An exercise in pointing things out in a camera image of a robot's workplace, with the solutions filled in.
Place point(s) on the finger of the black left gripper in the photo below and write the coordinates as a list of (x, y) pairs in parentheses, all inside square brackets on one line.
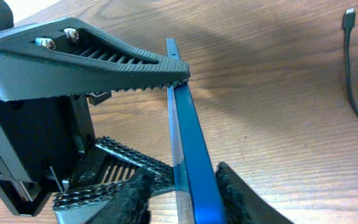
[(68, 56), (117, 180)]

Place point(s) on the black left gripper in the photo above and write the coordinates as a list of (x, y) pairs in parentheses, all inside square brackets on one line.
[(46, 146)]

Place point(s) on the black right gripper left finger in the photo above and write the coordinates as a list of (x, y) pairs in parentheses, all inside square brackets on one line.
[(130, 204)]

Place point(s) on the blue Samsung Galaxy smartphone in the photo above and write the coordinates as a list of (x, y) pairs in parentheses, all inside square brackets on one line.
[(197, 192)]

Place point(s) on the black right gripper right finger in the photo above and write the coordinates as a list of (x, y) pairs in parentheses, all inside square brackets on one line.
[(241, 203)]

